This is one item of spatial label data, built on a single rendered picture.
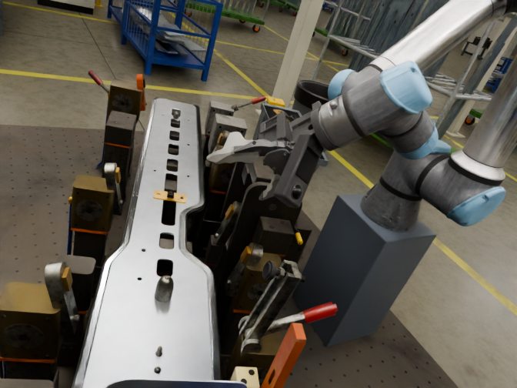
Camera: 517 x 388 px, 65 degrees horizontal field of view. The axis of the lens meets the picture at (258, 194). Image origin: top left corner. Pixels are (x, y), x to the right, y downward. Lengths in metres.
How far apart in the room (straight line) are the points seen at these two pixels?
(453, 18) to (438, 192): 0.36
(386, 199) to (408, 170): 0.09
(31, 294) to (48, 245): 0.62
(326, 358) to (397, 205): 0.48
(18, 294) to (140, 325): 0.20
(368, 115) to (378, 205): 0.48
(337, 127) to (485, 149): 0.40
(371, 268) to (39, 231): 0.98
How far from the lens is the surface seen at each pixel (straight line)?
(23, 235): 1.40
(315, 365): 1.21
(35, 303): 0.74
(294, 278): 0.60
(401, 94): 0.61
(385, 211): 1.06
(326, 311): 0.69
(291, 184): 0.63
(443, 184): 0.98
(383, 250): 1.04
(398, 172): 1.04
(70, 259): 0.88
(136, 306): 0.79
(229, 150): 0.67
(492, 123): 0.94
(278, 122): 0.70
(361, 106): 0.62
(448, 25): 0.87
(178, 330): 0.77
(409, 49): 0.82
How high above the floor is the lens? 1.59
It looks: 30 degrees down
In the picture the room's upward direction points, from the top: 19 degrees clockwise
